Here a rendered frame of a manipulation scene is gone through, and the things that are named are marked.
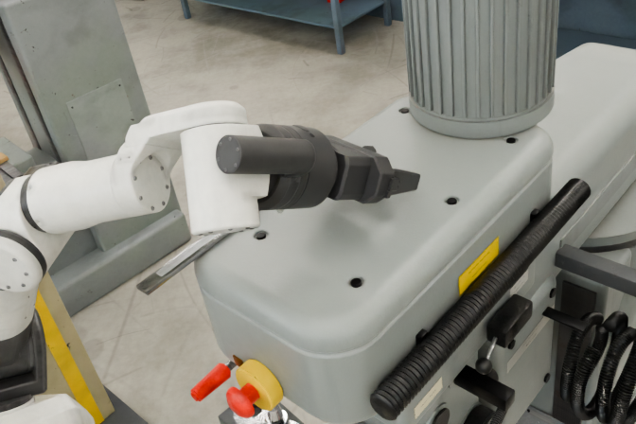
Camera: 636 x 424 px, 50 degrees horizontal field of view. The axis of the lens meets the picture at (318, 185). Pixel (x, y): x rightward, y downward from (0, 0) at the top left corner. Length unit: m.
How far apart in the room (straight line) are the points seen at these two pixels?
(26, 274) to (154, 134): 0.22
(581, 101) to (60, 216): 0.90
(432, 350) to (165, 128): 0.36
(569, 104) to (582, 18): 4.25
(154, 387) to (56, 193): 2.63
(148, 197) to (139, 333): 2.91
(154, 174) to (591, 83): 0.88
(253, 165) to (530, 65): 0.43
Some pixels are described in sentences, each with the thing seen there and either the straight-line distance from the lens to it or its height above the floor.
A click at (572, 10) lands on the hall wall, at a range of 5.54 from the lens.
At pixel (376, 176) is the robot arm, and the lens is 0.75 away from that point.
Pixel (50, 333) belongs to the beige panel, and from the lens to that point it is 2.86.
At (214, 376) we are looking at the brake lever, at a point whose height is 1.71.
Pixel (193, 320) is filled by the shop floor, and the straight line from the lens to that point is 3.54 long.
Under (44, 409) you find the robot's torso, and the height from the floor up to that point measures 1.66.
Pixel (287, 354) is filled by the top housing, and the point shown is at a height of 1.84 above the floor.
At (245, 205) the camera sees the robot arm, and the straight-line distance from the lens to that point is 0.63.
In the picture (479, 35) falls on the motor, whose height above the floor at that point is 2.03.
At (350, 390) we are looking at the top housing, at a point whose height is 1.80.
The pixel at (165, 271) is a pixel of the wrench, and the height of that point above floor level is 1.90.
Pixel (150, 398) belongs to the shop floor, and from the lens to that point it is 3.28.
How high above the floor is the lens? 2.38
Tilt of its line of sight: 34 degrees down
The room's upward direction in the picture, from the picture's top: 10 degrees counter-clockwise
